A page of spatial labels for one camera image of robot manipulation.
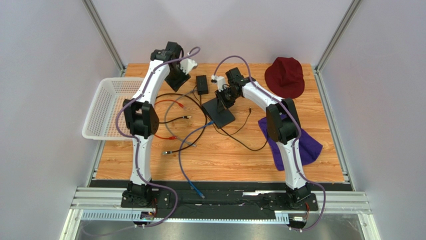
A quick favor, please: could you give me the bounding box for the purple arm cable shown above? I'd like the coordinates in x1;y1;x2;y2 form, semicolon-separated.
81;46;202;238
212;55;327;233

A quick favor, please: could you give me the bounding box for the white plastic perforated basket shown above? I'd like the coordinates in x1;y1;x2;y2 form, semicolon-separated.
81;77;143;141

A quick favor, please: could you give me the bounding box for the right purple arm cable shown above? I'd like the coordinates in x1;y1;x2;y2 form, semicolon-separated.
212;55;327;233

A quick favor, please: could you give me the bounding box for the purple cloth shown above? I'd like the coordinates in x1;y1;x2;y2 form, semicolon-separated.
258;117;323;171

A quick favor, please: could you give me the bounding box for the black power adapter brick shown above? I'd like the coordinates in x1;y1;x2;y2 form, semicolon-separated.
195;75;209;95

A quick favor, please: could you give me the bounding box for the blue ethernet cable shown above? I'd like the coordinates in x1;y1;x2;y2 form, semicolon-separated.
177;121;215;199

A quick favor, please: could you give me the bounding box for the red ethernet cable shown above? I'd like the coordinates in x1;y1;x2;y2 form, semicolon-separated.
153;99;186;140

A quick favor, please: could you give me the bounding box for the dark red bucket hat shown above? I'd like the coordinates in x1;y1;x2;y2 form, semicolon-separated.
264;57;305;99

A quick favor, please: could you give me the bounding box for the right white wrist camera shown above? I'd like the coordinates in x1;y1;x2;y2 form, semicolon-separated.
211;75;227;92

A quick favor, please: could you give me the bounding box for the aluminium frame rail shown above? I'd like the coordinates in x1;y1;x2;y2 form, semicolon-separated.
60;181;380;240

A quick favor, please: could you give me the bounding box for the grey ethernet cable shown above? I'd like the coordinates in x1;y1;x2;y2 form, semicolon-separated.
163;88;198;148

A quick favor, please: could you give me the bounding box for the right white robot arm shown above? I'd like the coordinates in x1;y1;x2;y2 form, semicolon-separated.
211;68;311;205

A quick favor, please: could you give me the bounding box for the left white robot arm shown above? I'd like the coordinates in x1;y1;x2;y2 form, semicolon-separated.
120;41;197;206

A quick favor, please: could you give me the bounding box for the dark grey network switch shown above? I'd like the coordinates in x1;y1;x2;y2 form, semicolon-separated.
201;98;236;129

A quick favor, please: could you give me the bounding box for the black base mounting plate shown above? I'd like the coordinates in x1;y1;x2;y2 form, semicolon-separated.
89;179;354;221

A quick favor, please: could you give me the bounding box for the thin black power cable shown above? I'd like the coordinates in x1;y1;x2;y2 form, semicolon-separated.
194;84;269;152

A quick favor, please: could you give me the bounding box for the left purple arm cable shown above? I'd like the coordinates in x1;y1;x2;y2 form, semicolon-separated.
81;46;202;238

